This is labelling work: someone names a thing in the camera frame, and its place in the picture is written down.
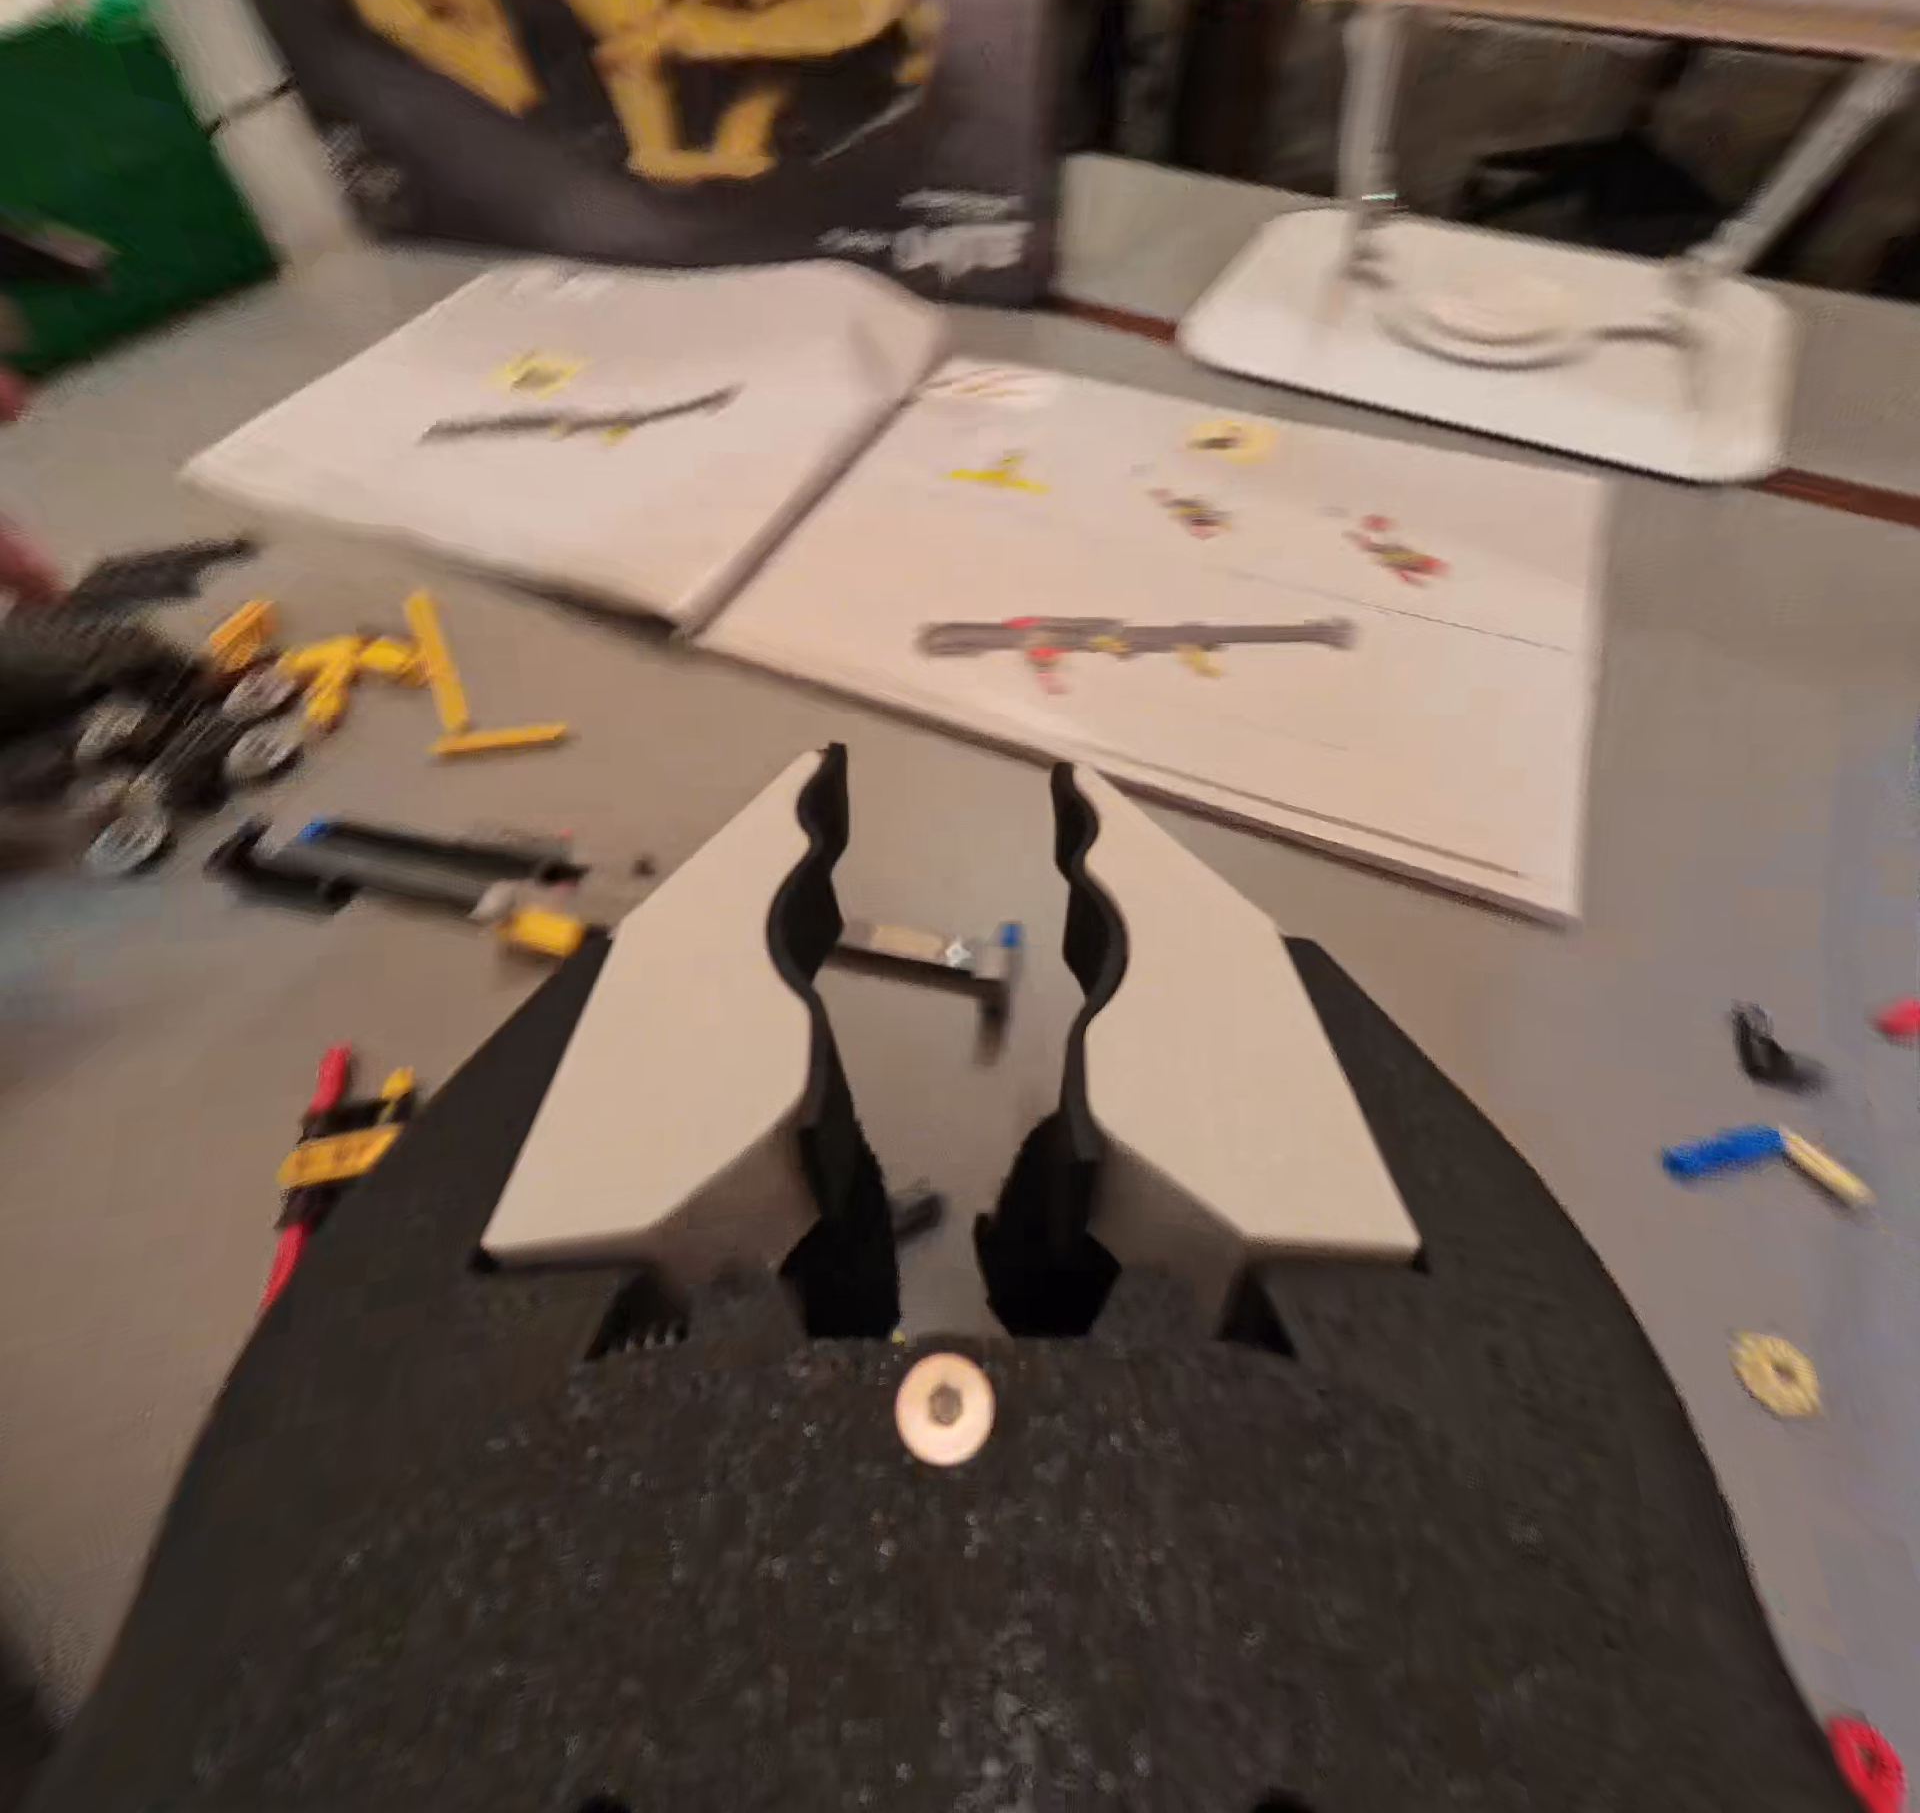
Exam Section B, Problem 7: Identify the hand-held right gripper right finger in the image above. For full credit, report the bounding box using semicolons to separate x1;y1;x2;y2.
1046;763;1424;1297

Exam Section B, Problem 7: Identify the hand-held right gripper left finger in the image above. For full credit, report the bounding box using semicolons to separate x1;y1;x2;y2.
481;743;850;1291

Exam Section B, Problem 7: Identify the black connector with red pin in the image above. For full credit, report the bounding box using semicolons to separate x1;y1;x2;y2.
292;1041;375;1140

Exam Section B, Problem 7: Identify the black grey elbow connector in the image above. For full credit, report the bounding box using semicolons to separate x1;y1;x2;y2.
1730;1002;1824;1095

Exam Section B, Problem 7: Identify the long grey black beam assembly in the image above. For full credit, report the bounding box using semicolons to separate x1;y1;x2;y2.
202;814;1029;1066

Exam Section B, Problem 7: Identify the open instruction booklet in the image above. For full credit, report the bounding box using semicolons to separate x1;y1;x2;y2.
179;259;1615;928

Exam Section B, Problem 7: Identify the joined yellow connector pair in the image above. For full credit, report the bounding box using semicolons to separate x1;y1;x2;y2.
278;635;421;728

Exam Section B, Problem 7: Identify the tan pin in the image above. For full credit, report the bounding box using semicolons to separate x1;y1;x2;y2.
1777;1126;1875;1211

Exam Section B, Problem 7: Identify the tan gear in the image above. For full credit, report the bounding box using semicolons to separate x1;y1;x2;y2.
1732;1331;1824;1421

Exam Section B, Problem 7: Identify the pile of dark beams and wheels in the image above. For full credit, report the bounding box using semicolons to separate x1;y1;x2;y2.
0;539;309;878

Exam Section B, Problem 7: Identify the white metal stand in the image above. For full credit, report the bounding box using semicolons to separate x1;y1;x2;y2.
1176;5;1920;486

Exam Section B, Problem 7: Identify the red bushing piece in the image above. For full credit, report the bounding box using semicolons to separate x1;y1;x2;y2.
1822;1712;1910;1813

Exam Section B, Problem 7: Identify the dark box with yellow car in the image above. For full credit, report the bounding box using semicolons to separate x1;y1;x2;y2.
193;0;1073;308

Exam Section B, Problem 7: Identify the green bin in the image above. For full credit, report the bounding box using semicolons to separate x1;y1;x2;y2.
0;0;279;382

